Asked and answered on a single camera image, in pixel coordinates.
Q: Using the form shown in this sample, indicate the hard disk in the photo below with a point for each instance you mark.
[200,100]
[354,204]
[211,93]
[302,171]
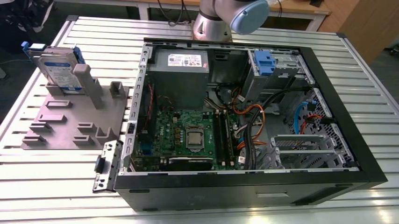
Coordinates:
[57,70]

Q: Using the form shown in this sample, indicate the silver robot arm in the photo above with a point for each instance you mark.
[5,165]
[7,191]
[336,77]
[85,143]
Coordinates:
[211,25]

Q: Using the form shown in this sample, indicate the metal disk bay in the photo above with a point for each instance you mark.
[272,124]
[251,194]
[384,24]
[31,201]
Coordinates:
[307,151]

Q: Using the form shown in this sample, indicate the silver CPU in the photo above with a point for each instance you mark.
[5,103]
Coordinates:
[195,138]

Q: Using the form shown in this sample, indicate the grey power supply unit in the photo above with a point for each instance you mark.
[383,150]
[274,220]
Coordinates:
[177,86]

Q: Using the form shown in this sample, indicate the CPU socket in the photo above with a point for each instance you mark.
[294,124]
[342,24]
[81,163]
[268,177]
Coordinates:
[195,149]

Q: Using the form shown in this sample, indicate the RAM stick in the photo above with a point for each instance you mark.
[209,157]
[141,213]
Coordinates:
[228,142]

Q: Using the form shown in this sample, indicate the green motherboard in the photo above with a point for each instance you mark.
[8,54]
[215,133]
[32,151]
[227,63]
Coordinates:
[169,149]

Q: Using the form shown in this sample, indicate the metal drive cage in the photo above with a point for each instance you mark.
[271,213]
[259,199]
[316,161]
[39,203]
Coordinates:
[259,86]

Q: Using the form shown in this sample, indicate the black graphics card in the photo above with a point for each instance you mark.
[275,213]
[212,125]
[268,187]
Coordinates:
[189,164]

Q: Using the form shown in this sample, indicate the blue drive cage latch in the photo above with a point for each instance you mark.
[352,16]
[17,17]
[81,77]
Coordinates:
[263,63]

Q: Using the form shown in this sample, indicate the black PC case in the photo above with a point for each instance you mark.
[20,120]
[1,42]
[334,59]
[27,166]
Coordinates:
[217,193]

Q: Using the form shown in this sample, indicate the grey parts rack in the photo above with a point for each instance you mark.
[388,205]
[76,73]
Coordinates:
[71,116]

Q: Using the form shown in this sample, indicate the wooden desk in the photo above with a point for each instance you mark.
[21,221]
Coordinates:
[302,7]

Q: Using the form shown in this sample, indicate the wooden cabinet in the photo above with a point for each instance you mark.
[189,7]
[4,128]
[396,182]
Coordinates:
[367,28]

